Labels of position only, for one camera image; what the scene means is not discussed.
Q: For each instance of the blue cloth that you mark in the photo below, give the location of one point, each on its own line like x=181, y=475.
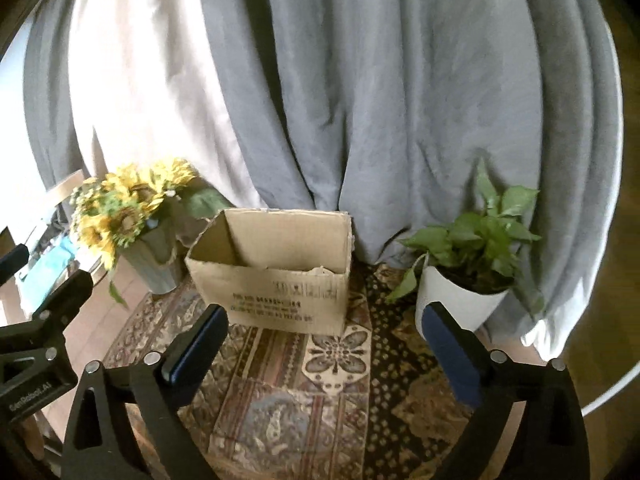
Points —
x=57, y=255

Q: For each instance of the grey curtain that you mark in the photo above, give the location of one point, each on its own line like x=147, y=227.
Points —
x=375, y=85

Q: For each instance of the grey-green ribbed vase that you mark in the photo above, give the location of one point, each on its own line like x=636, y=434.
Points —
x=155, y=260

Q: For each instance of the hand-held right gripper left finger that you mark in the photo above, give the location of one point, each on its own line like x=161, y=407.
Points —
x=197, y=345

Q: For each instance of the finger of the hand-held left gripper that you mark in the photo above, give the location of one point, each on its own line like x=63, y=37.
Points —
x=67, y=300
x=12, y=265

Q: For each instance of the beige curtain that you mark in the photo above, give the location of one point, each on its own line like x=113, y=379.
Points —
x=150, y=70

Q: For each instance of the brown cardboard box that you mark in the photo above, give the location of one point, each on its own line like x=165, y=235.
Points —
x=280, y=300

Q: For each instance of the patterned tablecloth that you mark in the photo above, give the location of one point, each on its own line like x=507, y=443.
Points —
x=320, y=400

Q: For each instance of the green leafy plant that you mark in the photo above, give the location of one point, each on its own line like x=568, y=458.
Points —
x=475, y=240

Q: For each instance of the artificial sunflower bouquet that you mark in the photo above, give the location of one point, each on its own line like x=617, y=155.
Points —
x=125, y=200

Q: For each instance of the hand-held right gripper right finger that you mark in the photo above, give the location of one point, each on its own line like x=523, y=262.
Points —
x=450, y=355

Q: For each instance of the white plant pot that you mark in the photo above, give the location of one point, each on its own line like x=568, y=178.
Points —
x=465, y=305

